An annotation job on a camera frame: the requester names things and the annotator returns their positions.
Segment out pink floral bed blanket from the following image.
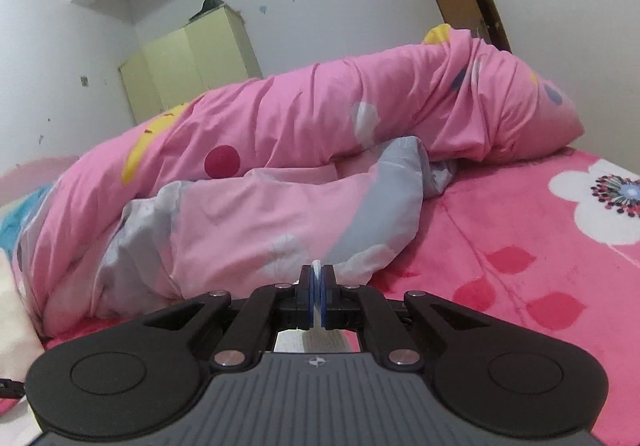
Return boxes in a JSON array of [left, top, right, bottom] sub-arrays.
[[0, 146, 640, 427]]

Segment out pink white headboard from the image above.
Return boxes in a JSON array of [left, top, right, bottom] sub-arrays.
[[0, 157, 81, 207]]

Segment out pale green wardrobe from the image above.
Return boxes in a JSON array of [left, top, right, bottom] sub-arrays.
[[117, 0, 263, 124]]

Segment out white sweatshirt orange bear outline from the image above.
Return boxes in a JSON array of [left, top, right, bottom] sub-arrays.
[[276, 259, 359, 354]]

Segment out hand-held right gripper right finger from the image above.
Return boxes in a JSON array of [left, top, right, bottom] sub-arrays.
[[319, 265, 491, 370]]

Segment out white folded fleece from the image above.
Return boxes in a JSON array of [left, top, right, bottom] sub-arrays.
[[0, 251, 46, 382]]

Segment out pink patterned duvet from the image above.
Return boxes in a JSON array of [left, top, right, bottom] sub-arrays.
[[0, 24, 586, 337]]

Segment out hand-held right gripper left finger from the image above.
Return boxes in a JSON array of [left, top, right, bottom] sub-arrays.
[[142, 265, 316, 370]]

